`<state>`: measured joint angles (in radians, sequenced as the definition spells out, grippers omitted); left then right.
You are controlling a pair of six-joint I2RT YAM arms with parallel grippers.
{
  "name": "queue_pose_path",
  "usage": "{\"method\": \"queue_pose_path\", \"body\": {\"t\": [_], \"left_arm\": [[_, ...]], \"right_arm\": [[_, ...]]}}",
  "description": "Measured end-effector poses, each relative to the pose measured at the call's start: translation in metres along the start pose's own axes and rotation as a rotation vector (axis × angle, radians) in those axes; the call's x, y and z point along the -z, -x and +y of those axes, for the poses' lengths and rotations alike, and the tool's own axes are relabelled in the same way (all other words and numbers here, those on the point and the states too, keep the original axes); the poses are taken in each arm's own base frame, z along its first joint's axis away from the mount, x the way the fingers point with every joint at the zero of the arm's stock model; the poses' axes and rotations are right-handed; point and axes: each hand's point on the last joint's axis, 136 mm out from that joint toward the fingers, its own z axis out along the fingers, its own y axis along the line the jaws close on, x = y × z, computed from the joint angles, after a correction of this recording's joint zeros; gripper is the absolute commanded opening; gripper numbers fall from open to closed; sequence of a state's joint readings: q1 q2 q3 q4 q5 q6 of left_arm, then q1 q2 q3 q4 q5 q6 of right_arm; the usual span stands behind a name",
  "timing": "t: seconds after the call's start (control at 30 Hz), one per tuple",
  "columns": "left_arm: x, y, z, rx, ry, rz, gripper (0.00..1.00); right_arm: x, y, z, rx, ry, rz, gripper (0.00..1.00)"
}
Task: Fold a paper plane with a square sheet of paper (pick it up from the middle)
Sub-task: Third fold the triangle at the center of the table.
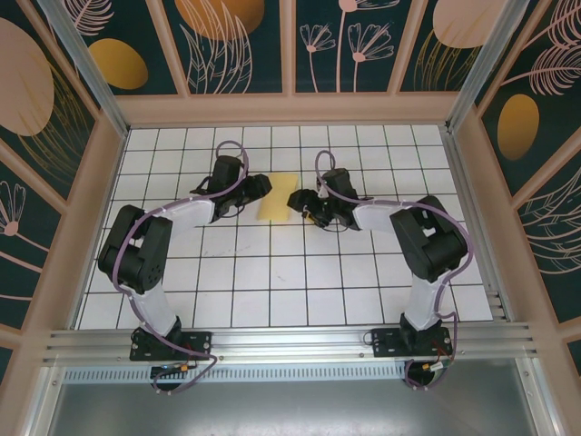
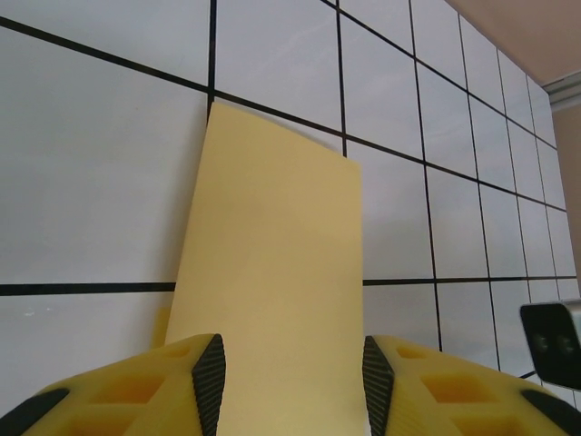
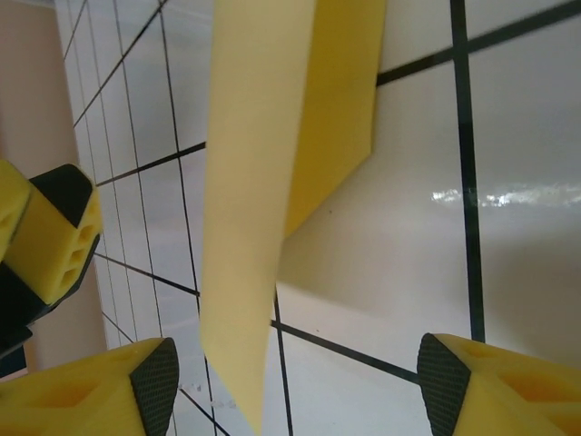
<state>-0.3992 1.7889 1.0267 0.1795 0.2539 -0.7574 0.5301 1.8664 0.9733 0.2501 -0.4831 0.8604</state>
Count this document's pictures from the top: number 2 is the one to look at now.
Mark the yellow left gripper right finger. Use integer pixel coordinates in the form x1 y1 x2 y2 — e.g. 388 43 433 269
361 334 581 436

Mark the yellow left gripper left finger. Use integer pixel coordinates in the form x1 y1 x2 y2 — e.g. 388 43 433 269
0 333 227 436

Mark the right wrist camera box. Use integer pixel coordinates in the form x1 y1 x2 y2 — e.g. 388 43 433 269
519 299 581 390

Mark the aluminium frame post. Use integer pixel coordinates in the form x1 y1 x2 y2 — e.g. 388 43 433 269
542 67 581 110

